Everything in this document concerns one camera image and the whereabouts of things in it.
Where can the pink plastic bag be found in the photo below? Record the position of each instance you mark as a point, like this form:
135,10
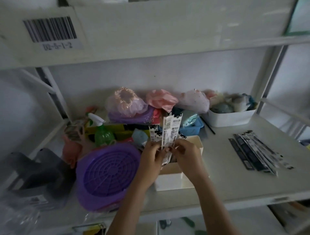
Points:
161,99

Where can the person's left thumb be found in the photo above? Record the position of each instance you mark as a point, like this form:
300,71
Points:
158,152

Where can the white dotted plastic bag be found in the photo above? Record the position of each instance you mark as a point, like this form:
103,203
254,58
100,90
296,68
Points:
193,100

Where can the bundle of cloths in bin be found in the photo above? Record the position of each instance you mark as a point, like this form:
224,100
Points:
232,103

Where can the purple round plastic basket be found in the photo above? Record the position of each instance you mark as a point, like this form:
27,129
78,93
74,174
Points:
106,174

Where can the person's left hand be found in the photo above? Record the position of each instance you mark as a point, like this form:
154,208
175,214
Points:
150,167

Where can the pile of dark pen packets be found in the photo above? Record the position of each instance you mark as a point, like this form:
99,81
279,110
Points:
256,152

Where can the green spray bottle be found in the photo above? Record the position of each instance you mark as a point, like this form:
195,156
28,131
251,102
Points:
103,136

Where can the person's right forearm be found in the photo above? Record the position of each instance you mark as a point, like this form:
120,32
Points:
214,208

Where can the person's right hand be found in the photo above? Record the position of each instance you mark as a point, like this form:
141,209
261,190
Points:
190,162

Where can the clear plastic bag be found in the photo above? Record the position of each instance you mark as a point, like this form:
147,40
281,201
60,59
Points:
17,218

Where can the person's right thumb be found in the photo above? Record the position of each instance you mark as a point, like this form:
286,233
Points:
173,150

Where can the pink rubber glove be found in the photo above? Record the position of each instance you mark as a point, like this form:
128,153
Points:
71,152

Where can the teal packet in basket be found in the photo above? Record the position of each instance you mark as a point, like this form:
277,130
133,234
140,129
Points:
190,119

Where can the stack of purple plastic plates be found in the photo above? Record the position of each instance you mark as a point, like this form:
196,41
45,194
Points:
132,118

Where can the white rectangular open box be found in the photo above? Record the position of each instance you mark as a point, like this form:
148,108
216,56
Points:
174,180

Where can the white metal shelving rack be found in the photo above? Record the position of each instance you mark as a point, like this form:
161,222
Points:
155,31

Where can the grey plastic stool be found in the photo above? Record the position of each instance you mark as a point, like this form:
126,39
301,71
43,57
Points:
38,174

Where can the bundle of white pen packets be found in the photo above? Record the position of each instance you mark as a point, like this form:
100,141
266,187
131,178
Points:
169,130

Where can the pink frilled shower cap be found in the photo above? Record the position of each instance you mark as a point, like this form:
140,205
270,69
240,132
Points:
126,101

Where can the thin black pen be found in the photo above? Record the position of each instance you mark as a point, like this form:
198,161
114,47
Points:
208,126

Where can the white plastic bin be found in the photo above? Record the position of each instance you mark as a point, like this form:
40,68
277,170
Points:
230,118

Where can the small blue plastic basket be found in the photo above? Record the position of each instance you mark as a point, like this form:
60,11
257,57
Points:
193,127

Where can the person's left forearm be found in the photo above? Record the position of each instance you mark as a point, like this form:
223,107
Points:
135,208

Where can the light blue cloth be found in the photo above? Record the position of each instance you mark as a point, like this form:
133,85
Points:
140,136

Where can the white barcode label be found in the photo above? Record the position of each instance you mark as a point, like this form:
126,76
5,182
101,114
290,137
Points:
52,32

